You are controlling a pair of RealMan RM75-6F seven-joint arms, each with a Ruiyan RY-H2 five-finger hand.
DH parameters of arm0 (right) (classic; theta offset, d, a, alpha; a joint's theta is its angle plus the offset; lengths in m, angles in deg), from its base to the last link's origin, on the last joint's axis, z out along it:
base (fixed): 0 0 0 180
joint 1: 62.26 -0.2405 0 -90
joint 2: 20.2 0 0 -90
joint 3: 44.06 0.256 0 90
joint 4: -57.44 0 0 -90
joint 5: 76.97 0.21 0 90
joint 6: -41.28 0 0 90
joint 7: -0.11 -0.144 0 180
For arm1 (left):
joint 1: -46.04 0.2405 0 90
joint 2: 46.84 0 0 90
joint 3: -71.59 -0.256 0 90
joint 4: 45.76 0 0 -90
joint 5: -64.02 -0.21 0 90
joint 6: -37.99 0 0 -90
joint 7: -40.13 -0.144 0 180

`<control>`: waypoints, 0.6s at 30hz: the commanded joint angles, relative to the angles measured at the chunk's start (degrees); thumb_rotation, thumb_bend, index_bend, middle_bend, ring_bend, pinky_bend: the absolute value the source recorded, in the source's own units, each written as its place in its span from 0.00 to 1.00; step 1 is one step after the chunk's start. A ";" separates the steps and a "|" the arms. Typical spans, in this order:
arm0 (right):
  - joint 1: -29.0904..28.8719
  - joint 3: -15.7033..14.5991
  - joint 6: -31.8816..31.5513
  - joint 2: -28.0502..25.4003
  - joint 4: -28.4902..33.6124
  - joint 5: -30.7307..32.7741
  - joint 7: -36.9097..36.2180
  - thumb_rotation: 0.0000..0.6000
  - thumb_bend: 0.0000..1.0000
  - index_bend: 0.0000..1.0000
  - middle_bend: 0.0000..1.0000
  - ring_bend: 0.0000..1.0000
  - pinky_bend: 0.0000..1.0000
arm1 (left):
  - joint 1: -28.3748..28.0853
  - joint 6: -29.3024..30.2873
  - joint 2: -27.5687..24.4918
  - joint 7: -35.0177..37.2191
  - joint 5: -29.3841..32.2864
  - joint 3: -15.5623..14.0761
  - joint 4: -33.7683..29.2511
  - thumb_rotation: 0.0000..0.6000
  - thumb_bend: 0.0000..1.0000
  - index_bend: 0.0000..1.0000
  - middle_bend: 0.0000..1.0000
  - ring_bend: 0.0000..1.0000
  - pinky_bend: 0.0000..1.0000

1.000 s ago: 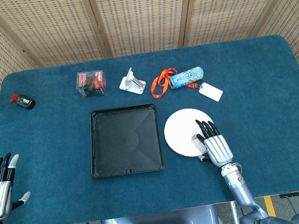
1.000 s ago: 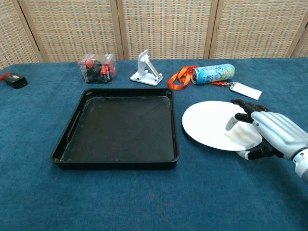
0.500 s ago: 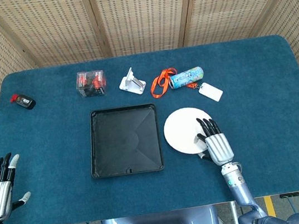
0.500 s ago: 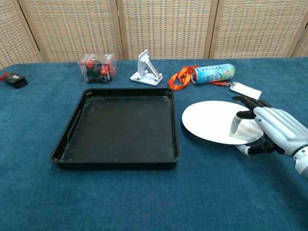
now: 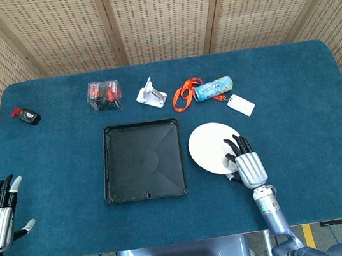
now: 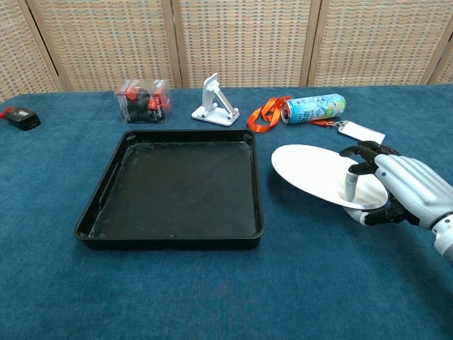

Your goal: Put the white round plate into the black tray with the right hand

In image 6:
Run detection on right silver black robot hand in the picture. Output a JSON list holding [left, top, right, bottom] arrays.
[[338, 140, 453, 234]]

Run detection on white badge card holder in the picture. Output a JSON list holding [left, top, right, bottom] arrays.
[[338, 120, 386, 145]]

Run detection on woven bamboo folding screen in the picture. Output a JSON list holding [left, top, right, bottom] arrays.
[[0, 0, 453, 103]]

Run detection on blue printed drink can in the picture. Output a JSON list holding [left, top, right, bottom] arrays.
[[280, 93, 347, 125]]

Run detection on orange lanyard strap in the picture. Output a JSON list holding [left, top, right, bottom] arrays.
[[246, 96, 336, 134]]

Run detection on white folding phone stand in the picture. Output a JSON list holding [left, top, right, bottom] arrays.
[[191, 72, 240, 128]]

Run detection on black square plastic tray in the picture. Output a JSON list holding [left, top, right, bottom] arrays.
[[73, 128, 265, 251]]

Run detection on clear box red black parts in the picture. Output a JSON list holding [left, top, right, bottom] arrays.
[[114, 78, 173, 124]]

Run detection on white round plate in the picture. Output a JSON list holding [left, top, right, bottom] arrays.
[[270, 144, 389, 210]]

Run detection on small black device red strap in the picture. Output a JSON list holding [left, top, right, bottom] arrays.
[[0, 106, 41, 132]]

